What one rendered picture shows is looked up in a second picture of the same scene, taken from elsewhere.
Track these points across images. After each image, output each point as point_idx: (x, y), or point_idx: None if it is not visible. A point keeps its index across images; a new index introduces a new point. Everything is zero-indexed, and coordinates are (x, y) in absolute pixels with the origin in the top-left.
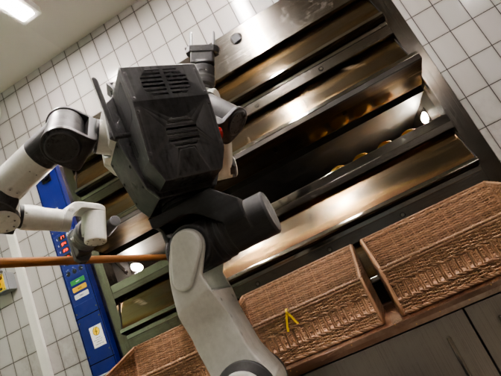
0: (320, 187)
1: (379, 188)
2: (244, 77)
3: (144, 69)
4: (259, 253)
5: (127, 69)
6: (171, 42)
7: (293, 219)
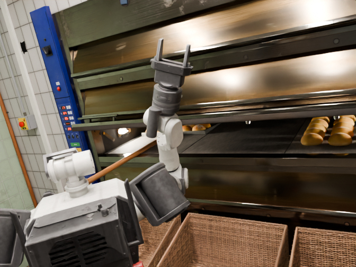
0: (281, 166)
1: (336, 193)
2: (242, 15)
3: (54, 240)
4: (210, 189)
5: (35, 246)
6: None
7: (247, 177)
